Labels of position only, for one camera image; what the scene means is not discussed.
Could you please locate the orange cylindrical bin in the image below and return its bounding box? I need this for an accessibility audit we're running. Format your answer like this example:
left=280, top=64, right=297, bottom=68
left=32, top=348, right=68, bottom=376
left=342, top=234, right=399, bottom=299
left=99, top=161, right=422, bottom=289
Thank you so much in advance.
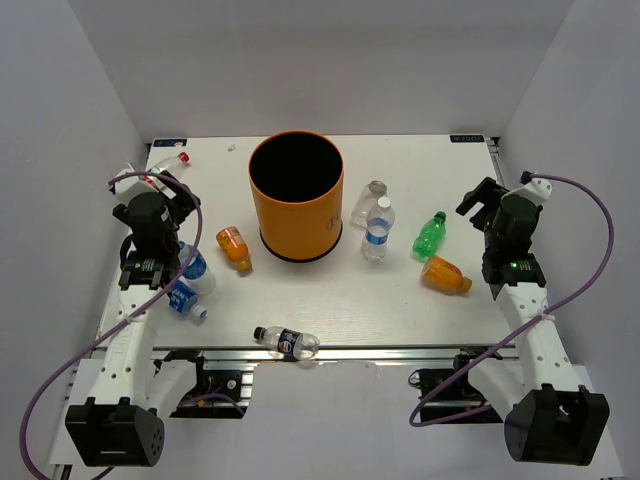
left=248, top=130, right=344, bottom=263

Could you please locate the small orange juice bottle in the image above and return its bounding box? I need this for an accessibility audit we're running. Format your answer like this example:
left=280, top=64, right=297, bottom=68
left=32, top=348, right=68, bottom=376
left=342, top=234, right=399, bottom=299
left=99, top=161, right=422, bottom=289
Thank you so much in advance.
left=216, top=226, right=252, bottom=274

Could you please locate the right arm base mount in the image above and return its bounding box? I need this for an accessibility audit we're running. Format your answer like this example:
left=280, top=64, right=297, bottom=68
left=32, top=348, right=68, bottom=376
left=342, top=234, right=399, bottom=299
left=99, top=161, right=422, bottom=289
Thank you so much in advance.
left=408, top=348, right=502, bottom=424

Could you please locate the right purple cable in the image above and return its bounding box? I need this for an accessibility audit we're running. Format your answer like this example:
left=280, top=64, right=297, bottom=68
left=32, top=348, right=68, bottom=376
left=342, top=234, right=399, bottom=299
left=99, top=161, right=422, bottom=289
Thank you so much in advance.
left=408, top=172, right=616, bottom=428

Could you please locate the clear bottle red cap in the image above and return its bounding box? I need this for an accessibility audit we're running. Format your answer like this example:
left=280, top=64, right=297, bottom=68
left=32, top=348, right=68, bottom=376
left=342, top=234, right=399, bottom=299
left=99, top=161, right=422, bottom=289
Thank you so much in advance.
left=148, top=152, right=191, bottom=178

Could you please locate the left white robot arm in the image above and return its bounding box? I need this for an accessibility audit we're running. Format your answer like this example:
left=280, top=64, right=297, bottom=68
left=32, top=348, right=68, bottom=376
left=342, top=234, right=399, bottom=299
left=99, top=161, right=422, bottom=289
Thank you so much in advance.
left=64, top=171, right=212, bottom=467

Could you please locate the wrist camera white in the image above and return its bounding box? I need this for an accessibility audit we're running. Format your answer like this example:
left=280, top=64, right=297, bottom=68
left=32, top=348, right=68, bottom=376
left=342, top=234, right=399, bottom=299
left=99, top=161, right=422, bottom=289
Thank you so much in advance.
left=106, top=176, right=157, bottom=203
left=519, top=171, right=552, bottom=205

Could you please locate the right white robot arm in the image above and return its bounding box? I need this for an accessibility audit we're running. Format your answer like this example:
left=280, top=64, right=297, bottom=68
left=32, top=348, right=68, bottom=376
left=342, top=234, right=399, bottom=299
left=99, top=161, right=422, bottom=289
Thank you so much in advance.
left=451, top=175, right=610, bottom=466

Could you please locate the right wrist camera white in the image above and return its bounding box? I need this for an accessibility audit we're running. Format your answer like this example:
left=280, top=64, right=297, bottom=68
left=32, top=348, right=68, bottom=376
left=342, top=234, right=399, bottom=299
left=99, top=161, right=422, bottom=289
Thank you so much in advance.
left=519, top=171, right=552, bottom=205

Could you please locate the water bottle blue label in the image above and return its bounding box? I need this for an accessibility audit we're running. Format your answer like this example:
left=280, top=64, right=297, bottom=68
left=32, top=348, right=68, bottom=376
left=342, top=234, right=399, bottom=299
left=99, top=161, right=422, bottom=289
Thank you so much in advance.
left=178, top=241, right=216, bottom=296

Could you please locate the green plastic bottle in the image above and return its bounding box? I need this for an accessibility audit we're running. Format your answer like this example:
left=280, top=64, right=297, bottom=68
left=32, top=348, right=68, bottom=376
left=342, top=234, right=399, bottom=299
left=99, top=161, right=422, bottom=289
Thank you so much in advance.
left=412, top=211, right=446, bottom=262

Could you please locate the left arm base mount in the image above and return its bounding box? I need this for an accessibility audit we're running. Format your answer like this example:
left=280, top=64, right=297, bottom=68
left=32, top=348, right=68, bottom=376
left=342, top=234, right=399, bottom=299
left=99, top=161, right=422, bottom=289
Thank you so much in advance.
left=155, top=350, right=255, bottom=419

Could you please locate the clear pepsi bottle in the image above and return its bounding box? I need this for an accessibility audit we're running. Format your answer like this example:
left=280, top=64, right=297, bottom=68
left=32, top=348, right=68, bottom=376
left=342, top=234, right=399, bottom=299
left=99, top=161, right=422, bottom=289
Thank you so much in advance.
left=253, top=326, right=320, bottom=361

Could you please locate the clear capless bottle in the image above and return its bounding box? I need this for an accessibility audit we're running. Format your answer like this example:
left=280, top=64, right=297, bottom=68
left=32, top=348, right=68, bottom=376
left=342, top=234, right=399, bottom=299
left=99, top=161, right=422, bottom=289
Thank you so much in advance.
left=350, top=180, right=387, bottom=229

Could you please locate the blue table label left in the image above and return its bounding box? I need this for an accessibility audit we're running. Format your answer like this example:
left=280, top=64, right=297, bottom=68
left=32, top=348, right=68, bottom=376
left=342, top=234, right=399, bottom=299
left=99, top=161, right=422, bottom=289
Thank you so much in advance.
left=152, top=138, right=187, bottom=148

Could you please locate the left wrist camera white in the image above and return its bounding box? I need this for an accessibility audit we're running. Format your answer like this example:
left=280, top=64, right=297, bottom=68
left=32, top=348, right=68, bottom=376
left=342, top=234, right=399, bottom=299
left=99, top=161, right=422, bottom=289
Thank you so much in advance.
left=106, top=176, right=157, bottom=203

